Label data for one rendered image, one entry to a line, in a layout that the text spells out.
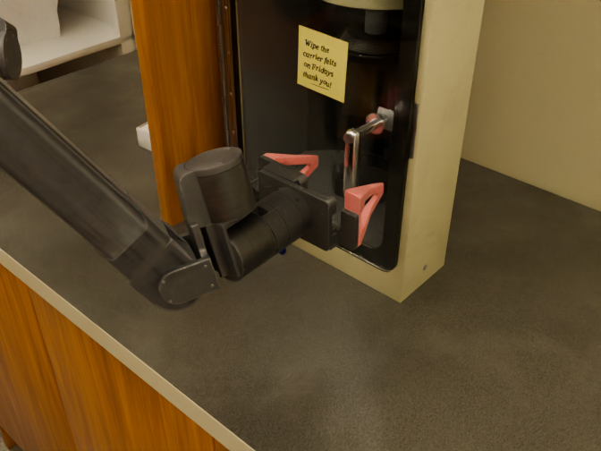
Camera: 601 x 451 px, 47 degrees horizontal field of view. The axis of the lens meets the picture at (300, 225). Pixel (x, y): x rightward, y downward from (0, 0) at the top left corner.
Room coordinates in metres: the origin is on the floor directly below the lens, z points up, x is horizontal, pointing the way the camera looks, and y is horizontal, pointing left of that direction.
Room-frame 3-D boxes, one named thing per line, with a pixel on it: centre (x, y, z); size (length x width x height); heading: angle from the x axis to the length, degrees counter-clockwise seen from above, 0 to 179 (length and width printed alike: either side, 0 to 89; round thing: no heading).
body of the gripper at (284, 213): (0.61, 0.02, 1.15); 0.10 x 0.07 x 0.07; 49
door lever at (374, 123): (0.71, -0.07, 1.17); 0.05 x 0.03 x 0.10; 138
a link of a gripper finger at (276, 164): (0.69, 0.00, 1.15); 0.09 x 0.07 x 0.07; 139
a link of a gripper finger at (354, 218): (0.64, -0.05, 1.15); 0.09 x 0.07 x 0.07; 139
